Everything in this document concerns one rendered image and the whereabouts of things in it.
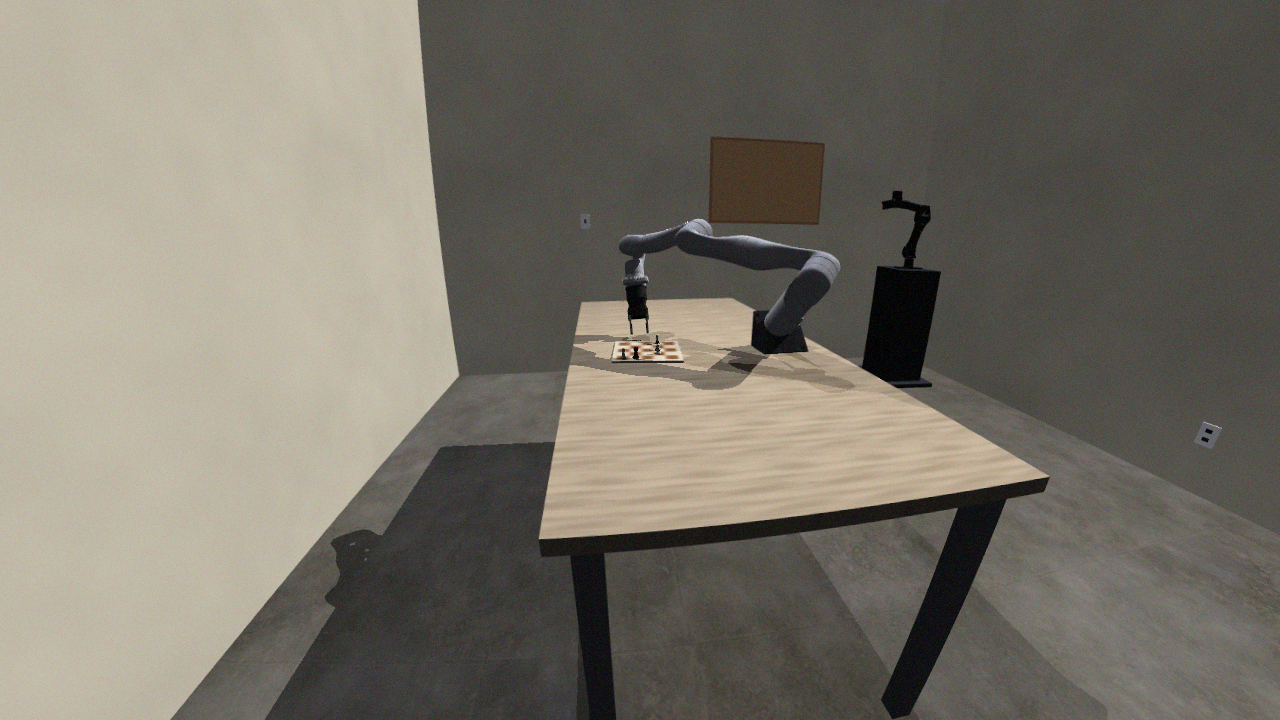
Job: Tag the brown and cream chessboard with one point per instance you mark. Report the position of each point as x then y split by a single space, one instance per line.
670 352

